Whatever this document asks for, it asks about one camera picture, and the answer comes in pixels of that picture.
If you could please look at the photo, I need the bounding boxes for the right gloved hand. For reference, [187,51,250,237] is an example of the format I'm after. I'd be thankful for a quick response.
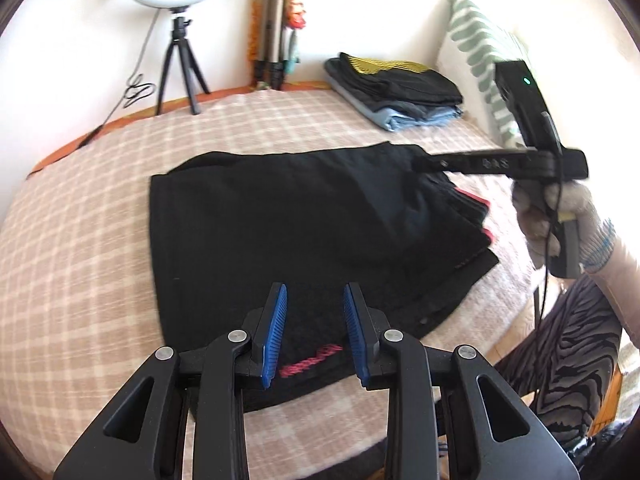
[512,181,616,273]

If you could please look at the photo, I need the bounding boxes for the light blue folded jeans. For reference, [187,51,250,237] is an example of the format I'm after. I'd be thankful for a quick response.
[328,77,462,132]

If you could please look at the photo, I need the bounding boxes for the black track pants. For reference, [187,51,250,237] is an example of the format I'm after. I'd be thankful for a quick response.
[149,142,498,411]

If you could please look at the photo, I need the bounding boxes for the orange bed sheet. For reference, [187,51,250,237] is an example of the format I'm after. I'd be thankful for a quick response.
[27,80,330,178]

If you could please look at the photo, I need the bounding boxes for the pink checked bed blanket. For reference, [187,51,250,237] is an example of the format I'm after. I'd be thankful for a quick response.
[1,90,534,479]

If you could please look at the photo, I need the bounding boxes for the ring light black cable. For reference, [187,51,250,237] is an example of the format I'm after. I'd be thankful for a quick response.
[77,6,164,149]

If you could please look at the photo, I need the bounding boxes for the zebra print trousers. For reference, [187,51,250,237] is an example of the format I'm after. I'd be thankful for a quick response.
[495,275,622,451]

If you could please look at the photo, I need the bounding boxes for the black yellow folded garment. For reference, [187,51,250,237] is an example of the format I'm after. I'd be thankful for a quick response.
[337,53,463,105]

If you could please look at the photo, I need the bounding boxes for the green white leaf pillow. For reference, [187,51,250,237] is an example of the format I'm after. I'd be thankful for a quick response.
[436,0,527,148]

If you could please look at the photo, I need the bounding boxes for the right forearm beige sleeve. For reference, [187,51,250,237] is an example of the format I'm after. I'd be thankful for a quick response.
[591,238,640,348]

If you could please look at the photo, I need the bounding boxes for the small black tripod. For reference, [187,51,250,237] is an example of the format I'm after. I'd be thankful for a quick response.
[155,6,210,116]

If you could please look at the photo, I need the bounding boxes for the folded silver tripod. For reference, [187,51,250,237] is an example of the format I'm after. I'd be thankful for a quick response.
[253,0,285,90]

